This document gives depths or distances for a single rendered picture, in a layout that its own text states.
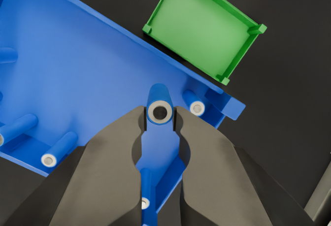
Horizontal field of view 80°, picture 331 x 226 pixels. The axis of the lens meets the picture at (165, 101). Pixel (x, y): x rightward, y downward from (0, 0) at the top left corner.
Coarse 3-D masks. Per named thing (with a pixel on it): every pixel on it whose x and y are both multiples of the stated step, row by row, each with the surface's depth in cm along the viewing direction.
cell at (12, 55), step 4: (0, 48) 23; (4, 48) 24; (8, 48) 25; (0, 52) 23; (4, 52) 23; (8, 52) 24; (12, 52) 25; (16, 52) 25; (0, 56) 23; (4, 56) 23; (8, 56) 24; (12, 56) 25; (16, 56) 25; (0, 60) 23; (4, 60) 24; (8, 60) 24; (12, 60) 25; (16, 60) 26
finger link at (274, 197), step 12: (240, 156) 9; (252, 168) 8; (252, 180) 8; (264, 180) 8; (264, 192) 7; (276, 192) 7; (264, 204) 7; (276, 204) 7; (288, 204) 7; (276, 216) 6; (288, 216) 6; (300, 216) 6
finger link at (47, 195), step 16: (64, 160) 8; (48, 176) 7; (64, 176) 7; (32, 192) 7; (48, 192) 7; (64, 192) 7; (16, 208) 6; (32, 208) 6; (48, 208) 6; (16, 224) 6; (32, 224) 6; (48, 224) 6
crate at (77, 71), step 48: (0, 0) 24; (48, 0) 24; (48, 48) 26; (96, 48) 26; (144, 48) 26; (48, 96) 27; (96, 96) 27; (144, 96) 28; (48, 144) 29; (144, 144) 29
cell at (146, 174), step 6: (144, 168) 30; (144, 174) 29; (150, 174) 30; (144, 180) 27; (150, 180) 28; (144, 186) 26; (150, 186) 27; (144, 192) 25; (144, 198) 24; (144, 204) 24
